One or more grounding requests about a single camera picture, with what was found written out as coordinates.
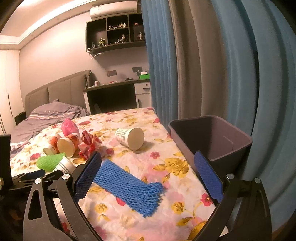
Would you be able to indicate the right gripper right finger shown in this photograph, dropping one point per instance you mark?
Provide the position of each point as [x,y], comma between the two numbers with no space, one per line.
[253,220]

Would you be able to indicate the green box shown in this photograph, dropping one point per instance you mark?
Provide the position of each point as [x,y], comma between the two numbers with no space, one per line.
[144,75]

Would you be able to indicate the grey bed headboard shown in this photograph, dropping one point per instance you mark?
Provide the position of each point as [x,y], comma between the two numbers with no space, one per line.
[68,90]

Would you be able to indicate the black bedside stand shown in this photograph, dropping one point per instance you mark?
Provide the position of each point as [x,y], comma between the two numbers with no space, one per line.
[20,117]

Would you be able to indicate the grey striped duvet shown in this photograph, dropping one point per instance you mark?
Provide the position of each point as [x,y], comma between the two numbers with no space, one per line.
[44,116]

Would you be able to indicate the blue grey curtain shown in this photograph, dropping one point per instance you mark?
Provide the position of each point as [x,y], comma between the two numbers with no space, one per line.
[236,60]

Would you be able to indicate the blue foam net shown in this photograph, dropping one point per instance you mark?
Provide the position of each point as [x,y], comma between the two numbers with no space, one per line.
[141,197]

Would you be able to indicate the grey trash bin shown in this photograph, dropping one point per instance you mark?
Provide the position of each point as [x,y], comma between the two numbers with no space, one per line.
[223,144]

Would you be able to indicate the dark wall shelf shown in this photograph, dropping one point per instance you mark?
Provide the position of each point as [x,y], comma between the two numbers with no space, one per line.
[115,32]

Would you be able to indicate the red white wrapper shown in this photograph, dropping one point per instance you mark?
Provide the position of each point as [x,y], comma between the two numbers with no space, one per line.
[89,144]

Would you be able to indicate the orange paper cup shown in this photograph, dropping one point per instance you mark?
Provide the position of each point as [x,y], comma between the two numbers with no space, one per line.
[51,148]
[69,144]

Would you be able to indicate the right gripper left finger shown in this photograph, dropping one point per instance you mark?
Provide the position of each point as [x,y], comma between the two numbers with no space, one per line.
[41,221]

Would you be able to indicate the dark desk with drawers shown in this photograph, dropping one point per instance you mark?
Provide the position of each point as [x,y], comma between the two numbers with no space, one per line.
[118,96]

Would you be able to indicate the green foam net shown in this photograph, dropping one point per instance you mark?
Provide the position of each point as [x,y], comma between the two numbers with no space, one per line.
[49,163]

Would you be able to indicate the white wardrobe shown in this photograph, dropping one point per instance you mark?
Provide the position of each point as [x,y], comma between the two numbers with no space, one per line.
[11,98]

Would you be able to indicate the white air conditioner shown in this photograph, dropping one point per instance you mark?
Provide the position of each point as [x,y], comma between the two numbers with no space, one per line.
[122,7]

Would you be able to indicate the floral tablecloth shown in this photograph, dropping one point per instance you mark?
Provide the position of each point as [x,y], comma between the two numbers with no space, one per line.
[139,152]

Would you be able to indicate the pink plastic bag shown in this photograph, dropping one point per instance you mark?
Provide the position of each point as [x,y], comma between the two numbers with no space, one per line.
[68,127]

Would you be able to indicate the green grid paper cup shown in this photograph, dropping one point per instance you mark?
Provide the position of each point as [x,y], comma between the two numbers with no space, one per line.
[66,166]

